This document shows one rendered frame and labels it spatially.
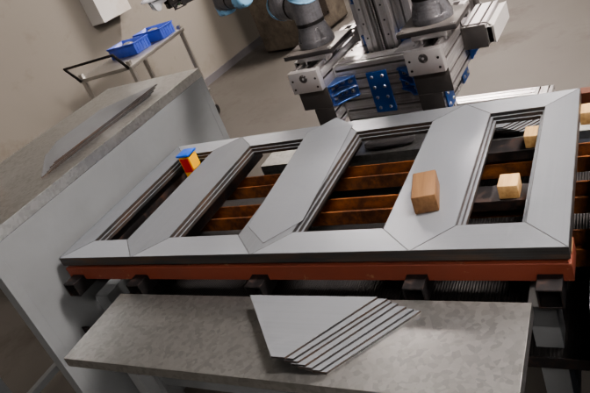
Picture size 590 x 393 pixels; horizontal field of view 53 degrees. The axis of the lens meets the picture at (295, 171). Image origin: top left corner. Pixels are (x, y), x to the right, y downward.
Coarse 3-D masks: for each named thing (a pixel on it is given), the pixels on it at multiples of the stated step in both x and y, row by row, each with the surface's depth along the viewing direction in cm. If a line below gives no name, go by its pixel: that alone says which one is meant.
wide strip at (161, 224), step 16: (240, 144) 231; (208, 160) 228; (224, 160) 223; (192, 176) 220; (208, 176) 214; (176, 192) 212; (192, 192) 207; (208, 192) 203; (160, 208) 205; (176, 208) 201; (192, 208) 196; (144, 224) 199; (160, 224) 194; (176, 224) 190; (128, 240) 192; (144, 240) 188; (160, 240) 184
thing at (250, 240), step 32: (384, 128) 198; (416, 128) 193; (480, 160) 162; (576, 160) 147; (320, 192) 177; (192, 224) 192; (160, 256) 176; (192, 256) 170; (224, 256) 164; (256, 256) 159; (288, 256) 154; (320, 256) 149; (352, 256) 145; (384, 256) 141; (416, 256) 137; (448, 256) 133; (480, 256) 130; (512, 256) 126; (544, 256) 123
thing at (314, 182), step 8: (312, 176) 186; (320, 176) 184; (280, 184) 189; (288, 184) 187; (296, 184) 185; (304, 184) 183; (312, 184) 181; (320, 184) 179; (272, 192) 186; (280, 192) 184
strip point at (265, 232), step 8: (264, 224) 170; (272, 224) 169; (280, 224) 167; (288, 224) 166; (296, 224) 164; (256, 232) 168; (264, 232) 166; (272, 232) 165; (280, 232) 163; (264, 240) 163
